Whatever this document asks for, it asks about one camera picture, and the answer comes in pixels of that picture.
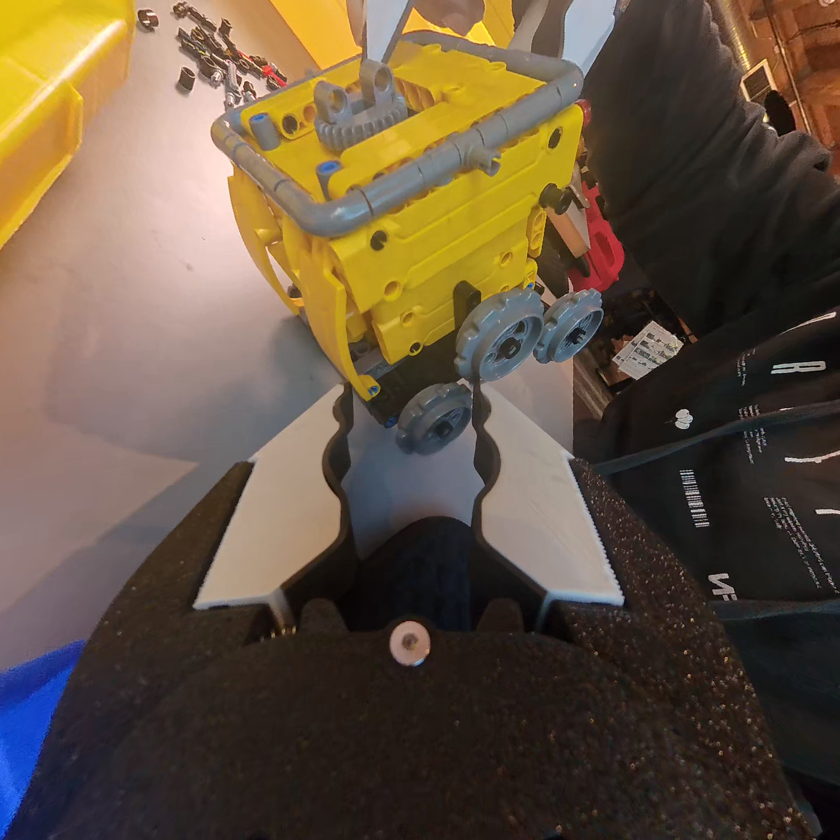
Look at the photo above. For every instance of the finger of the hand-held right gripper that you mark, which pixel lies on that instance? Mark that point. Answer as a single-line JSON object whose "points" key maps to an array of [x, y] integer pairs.
{"points": [[587, 26], [384, 26]]}

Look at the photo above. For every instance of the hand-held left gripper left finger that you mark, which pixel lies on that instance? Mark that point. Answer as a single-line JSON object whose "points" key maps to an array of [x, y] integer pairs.
{"points": [[282, 518]]}

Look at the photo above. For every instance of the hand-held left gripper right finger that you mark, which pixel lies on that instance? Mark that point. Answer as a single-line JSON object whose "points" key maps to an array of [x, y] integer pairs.
{"points": [[544, 525]]}

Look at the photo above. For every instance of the yellow black toy brick vehicle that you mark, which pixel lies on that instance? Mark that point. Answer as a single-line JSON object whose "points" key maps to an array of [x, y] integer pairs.
{"points": [[426, 216]]}

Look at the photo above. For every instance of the blue plastic crate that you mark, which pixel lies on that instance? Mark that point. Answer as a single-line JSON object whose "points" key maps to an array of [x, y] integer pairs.
{"points": [[33, 709]]}

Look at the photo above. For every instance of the yellow plastic storage bin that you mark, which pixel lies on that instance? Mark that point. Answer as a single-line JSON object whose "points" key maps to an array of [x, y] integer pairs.
{"points": [[315, 26], [39, 98]]}

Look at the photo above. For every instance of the grey desk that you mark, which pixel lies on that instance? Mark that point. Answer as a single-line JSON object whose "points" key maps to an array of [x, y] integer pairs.
{"points": [[131, 328]]}

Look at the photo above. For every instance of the person's right hand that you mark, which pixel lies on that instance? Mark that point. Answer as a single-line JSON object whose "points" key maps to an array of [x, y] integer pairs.
{"points": [[456, 13]]}

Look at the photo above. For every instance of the black round textured pad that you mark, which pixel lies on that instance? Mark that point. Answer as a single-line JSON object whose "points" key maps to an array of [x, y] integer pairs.
{"points": [[420, 571]]}

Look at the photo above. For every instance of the grey axle with black connector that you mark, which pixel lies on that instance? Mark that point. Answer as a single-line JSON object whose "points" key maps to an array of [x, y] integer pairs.
{"points": [[231, 88]]}

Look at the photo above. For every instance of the white printed paper sheet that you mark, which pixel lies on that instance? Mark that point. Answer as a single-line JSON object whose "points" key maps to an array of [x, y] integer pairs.
{"points": [[646, 351]]}

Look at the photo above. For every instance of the pile of red black pins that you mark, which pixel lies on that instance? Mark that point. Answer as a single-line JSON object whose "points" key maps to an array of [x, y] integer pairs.
{"points": [[187, 79]]}

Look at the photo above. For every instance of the red plastic canister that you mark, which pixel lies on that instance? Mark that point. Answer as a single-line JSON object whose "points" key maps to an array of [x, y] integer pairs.
{"points": [[607, 249]]}

